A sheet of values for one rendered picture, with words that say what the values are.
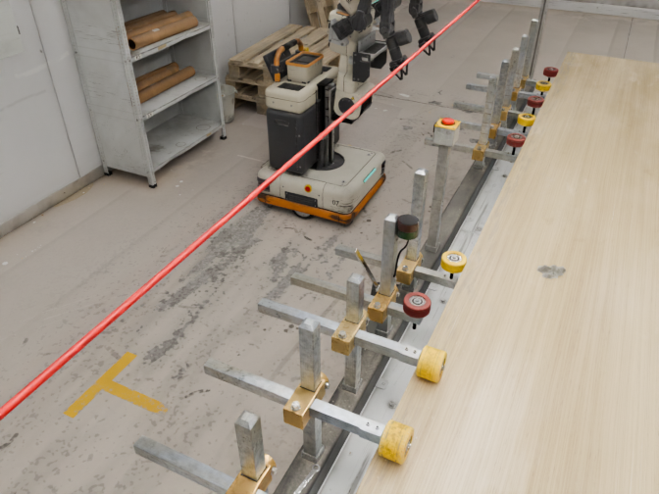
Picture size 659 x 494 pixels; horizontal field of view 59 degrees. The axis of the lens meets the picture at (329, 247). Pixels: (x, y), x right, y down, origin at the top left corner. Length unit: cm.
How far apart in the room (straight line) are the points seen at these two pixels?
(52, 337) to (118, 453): 83
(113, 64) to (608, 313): 314
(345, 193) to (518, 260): 171
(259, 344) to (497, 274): 138
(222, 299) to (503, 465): 205
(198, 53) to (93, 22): 99
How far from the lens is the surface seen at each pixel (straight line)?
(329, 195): 350
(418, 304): 170
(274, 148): 359
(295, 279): 185
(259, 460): 121
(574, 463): 144
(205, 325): 299
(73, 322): 321
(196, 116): 491
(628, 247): 214
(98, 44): 399
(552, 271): 192
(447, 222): 244
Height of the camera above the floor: 202
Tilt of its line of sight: 36 degrees down
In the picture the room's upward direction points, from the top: straight up
